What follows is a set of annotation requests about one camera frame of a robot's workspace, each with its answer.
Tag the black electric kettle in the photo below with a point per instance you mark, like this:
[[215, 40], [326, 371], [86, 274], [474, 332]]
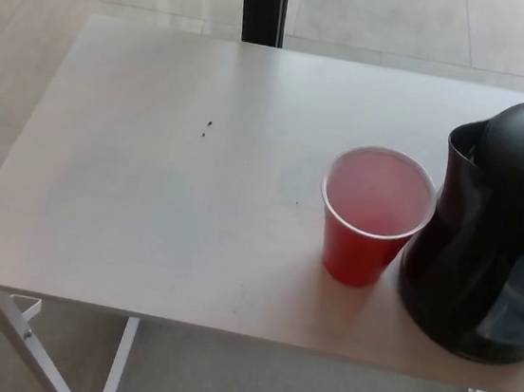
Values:
[[487, 195]]

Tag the red plastic cup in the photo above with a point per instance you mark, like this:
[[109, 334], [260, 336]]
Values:
[[355, 250]]

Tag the slanted white metal table leg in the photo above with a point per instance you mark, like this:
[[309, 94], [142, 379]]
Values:
[[11, 332]]

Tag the black window frame post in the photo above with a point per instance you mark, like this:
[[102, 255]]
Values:
[[264, 5]]

